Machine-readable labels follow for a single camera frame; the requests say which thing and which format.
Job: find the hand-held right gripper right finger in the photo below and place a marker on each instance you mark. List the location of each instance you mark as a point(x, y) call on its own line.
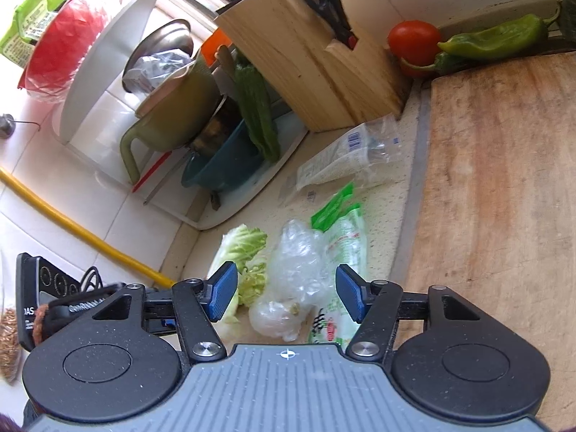
point(351, 292)

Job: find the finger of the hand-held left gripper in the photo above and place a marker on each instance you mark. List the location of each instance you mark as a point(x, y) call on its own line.
point(157, 327)

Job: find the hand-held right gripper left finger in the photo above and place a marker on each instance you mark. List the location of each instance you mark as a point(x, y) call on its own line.
point(222, 292)

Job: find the green white noodle packet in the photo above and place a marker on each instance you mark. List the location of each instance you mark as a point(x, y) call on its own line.
point(346, 243)

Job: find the napa cabbage leaves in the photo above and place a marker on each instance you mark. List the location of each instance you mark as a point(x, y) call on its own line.
point(243, 243)

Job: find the clear plastic bag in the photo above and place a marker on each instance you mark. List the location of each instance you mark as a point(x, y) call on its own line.
point(292, 270)

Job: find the brown fibrous bundle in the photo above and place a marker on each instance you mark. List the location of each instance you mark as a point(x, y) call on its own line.
point(9, 346)

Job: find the grey chopsticks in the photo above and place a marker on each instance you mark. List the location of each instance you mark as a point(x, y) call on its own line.
point(166, 180)

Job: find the teal basin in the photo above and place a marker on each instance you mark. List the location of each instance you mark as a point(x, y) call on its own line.
point(225, 166)

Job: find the clear plastic wrapper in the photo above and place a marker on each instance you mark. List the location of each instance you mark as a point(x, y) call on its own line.
point(337, 157)

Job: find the red stick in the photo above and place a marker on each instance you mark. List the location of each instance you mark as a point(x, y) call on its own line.
point(150, 172)

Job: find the steel pot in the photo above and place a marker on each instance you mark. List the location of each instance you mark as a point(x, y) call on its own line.
point(216, 130)

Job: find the wooden cutting board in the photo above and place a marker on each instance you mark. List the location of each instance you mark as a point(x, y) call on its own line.
point(495, 189)

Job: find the long green vegetable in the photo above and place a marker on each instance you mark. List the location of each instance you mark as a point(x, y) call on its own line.
point(256, 108)

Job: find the red bowl in wrap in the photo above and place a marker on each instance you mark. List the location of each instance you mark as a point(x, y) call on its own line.
point(33, 92)

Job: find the wooden knife block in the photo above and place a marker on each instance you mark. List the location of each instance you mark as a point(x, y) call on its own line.
point(306, 63)

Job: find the grey plastic bag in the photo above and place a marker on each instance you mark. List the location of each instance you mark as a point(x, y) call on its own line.
point(157, 67)

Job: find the orange bowl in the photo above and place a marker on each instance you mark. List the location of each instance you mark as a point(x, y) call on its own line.
point(211, 45)

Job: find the small dark green pepper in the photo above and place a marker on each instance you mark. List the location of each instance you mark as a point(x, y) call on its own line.
point(450, 63)

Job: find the red mesh bag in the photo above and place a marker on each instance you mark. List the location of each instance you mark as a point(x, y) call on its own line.
point(67, 40)

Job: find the red tomato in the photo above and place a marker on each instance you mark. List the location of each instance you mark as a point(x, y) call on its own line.
point(414, 42)

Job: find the black scissors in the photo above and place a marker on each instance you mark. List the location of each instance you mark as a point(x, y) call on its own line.
point(344, 31)

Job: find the steel bowl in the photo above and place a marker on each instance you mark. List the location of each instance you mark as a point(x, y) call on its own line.
point(166, 36)

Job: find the green printed packet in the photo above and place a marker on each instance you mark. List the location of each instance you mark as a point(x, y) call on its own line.
point(31, 22)

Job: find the white dish rack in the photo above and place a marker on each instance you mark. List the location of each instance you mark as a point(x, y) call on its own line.
point(112, 36)

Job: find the steel wall hook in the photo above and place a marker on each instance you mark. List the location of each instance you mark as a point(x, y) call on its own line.
point(5, 126)

